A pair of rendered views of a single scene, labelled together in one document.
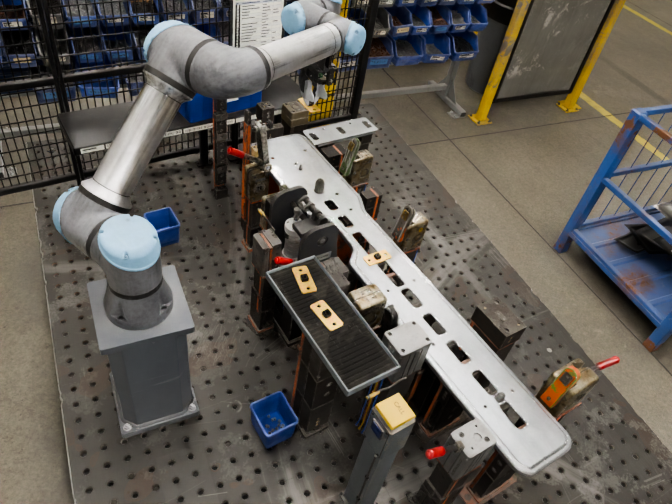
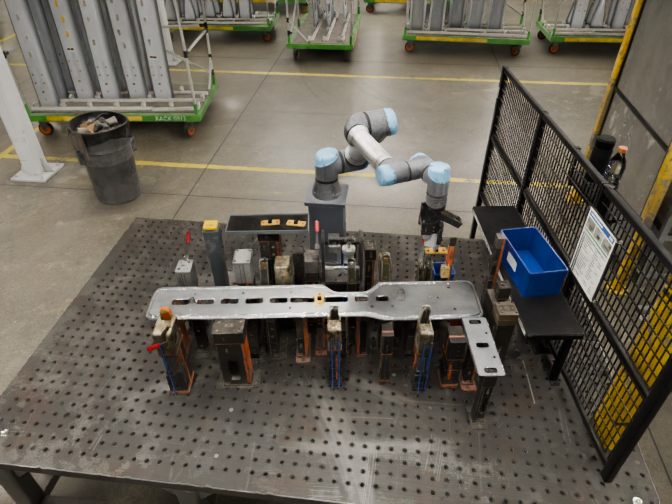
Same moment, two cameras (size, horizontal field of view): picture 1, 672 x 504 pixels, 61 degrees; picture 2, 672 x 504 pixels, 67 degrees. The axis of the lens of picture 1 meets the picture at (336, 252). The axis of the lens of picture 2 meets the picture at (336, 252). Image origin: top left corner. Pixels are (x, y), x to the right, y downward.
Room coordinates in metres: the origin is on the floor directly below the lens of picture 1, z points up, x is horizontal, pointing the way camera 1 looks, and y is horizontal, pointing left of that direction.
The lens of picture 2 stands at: (2.24, -1.27, 2.46)
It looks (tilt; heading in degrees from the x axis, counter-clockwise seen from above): 38 degrees down; 129
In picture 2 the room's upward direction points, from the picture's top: straight up
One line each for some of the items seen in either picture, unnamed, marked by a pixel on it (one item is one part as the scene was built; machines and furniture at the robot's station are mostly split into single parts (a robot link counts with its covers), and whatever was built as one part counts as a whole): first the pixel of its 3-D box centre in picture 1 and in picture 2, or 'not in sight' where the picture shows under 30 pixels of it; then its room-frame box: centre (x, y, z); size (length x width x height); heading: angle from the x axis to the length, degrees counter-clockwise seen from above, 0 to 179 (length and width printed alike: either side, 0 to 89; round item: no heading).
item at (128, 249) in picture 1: (129, 252); (327, 163); (0.81, 0.43, 1.27); 0.13 x 0.12 x 0.14; 60
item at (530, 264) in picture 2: (216, 87); (529, 260); (1.83, 0.54, 1.09); 0.30 x 0.17 x 0.13; 136
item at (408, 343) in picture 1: (390, 383); (248, 290); (0.85, -0.21, 0.90); 0.13 x 0.10 x 0.41; 130
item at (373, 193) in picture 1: (364, 224); (386, 354); (1.53, -0.08, 0.84); 0.11 x 0.08 x 0.29; 130
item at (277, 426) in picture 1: (273, 421); not in sight; (0.77, 0.08, 0.74); 0.11 x 0.10 x 0.09; 40
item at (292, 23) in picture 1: (308, 18); (420, 168); (1.45, 0.19, 1.57); 0.11 x 0.11 x 0.08; 60
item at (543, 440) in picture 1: (382, 262); (314, 301); (1.20, -0.14, 1.00); 1.38 x 0.22 x 0.02; 40
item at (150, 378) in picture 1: (147, 354); (327, 224); (0.80, 0.43, 0.90); 0.21 x 0.21 x 0.40; 32
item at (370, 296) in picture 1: (357, 338); (285, 294); (0.99, -0.11, 0.89); 0.13 x 0.11 x 0.38; 130
